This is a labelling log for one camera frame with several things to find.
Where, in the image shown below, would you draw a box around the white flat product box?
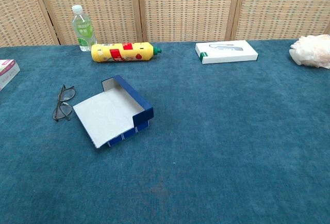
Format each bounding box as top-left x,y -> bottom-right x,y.
194,40 -> 259,65

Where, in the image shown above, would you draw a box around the teal table cloth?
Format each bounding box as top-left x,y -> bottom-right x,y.
0,39 -> 330,224

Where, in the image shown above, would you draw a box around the crumpled white bag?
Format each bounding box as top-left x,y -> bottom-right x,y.
289,34 -> 330,69

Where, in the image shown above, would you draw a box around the woven bamboo folding screen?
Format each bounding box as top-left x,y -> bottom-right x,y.
0,0 -> 330,46

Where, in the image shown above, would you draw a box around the blue glasses box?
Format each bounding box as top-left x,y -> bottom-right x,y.
73,74 -> 154,149

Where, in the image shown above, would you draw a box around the yellow bottle with green cap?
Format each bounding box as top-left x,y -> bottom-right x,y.
91,42 -> 163,63

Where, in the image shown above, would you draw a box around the black-framed eyeglasses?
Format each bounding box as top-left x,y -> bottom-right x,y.
53,84 -> 76,122

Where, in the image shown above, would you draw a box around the pink floral carton box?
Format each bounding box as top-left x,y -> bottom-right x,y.
0,59 -> 21,92

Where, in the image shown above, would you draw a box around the clear bottle with green label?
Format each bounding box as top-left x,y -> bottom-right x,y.
71,5 -> 97,52

